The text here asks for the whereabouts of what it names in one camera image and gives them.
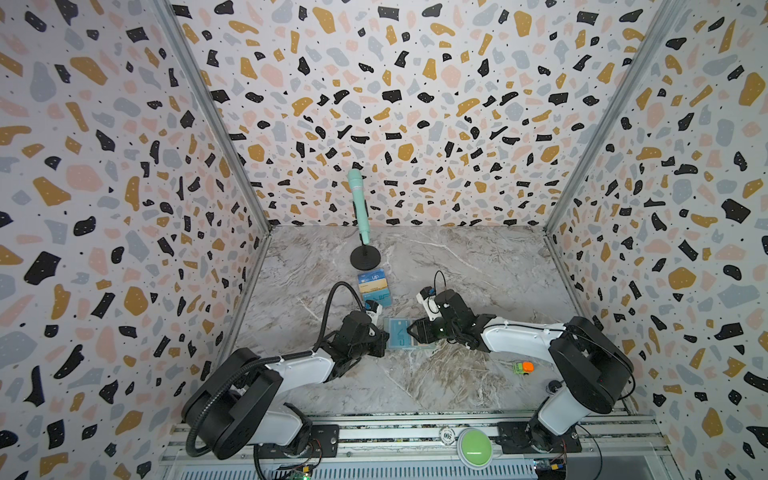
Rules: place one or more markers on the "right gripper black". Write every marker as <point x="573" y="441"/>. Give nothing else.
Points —
<point x="421" y="330"/>

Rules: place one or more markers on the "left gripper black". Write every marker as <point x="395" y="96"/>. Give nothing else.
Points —
<point x="382" y="339"/>

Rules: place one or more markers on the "blue VIP credit card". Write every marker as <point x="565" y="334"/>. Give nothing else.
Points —
<point x="399" y="336"/>

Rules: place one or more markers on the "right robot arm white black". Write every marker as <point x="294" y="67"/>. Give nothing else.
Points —
<point x="593" y="371"/>

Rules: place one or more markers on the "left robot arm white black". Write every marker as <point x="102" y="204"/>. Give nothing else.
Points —
<point x="239" y="403"/>

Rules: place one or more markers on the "yellow VIP card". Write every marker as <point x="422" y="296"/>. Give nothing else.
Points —
<point x="369" y="284"/>

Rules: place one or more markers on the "black round microphone stand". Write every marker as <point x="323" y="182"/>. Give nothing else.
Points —
<point x="365" y="257"/>

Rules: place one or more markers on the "small orange green toy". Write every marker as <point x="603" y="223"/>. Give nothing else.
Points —
<point x="523" y="368"/>

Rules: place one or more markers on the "green round push button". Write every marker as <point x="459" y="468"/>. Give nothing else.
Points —
<point x="474" y="449"/>

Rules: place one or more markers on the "mint green microphone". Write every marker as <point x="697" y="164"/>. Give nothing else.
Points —
<point x="355" y="181"/>

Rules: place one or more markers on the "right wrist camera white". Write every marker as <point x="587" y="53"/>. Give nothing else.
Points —
<point x="426" y="298"/>

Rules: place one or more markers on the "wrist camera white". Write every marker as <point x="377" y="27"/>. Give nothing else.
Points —
<point x="373" y="309"/>
<point x="426" y="298"/>

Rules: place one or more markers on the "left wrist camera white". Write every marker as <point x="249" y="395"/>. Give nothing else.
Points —
<point x="373" y="309"/>

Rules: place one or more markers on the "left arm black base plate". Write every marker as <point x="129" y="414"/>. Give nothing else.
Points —
<point x="319" y="441"/>

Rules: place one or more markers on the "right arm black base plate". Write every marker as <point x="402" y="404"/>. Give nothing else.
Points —
<point x="522" y="438"/>

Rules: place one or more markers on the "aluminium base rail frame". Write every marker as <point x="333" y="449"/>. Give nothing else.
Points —
<point x="424" y="446"/>

